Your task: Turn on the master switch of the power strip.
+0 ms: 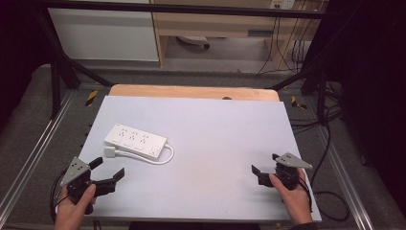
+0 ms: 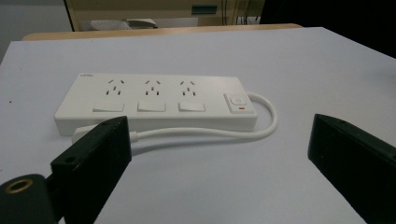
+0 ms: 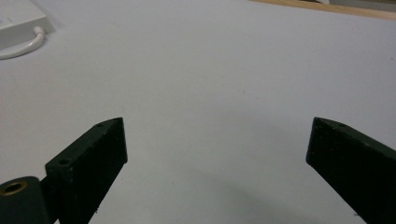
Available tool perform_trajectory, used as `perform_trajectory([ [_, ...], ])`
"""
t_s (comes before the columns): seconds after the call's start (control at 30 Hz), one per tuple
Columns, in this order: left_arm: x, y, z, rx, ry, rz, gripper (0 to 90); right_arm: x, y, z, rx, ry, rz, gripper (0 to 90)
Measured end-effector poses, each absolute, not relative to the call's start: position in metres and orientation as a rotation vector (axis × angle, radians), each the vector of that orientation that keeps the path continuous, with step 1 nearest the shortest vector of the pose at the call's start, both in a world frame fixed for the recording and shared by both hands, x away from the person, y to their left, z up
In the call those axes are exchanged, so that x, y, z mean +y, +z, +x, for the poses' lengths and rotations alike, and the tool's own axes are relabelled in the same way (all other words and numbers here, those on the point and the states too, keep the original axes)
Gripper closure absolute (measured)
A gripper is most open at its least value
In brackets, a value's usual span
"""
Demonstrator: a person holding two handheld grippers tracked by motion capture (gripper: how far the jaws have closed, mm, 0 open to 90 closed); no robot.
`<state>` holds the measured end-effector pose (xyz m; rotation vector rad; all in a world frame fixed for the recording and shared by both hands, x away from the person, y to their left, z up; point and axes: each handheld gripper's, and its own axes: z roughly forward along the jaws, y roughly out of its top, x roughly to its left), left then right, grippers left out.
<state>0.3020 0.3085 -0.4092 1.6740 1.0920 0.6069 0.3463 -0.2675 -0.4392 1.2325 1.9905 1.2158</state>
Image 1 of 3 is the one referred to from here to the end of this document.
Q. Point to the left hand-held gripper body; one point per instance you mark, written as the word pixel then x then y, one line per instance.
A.
pixel 76 171

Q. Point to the wooden table board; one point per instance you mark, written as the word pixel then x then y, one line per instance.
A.
pixel 178 92

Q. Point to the person's dark clothing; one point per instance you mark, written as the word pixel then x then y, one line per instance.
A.
pixel 194 226

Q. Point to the black metal frame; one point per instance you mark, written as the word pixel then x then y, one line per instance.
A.
pixel 178 9

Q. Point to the white power plug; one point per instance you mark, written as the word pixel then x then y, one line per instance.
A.
pixel 109 151

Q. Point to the white power strip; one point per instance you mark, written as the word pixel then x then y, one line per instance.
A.
pixel 134 140

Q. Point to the white cabinet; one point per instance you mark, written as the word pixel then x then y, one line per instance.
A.
pixel 102 33

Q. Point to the grey chair base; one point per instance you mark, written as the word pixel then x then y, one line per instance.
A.
pixel 193 40

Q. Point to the person's right hand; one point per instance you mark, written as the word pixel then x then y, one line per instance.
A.
pixel 297 204

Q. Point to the white wall socket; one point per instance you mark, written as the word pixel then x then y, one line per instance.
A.
pixel 282 4

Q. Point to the person's left hand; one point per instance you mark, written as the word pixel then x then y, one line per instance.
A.
pixel 70 214

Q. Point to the wooden desk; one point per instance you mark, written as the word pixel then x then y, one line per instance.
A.
pixel 210 24

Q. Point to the yellow black tape marker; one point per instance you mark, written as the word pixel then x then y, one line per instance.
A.
pixel 297 103
pixel 91 98

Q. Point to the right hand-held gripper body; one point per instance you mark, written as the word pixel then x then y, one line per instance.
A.
pixel 288 174

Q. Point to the aluminium rail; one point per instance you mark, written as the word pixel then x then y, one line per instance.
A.
pixel 35 150
pixel 346 179

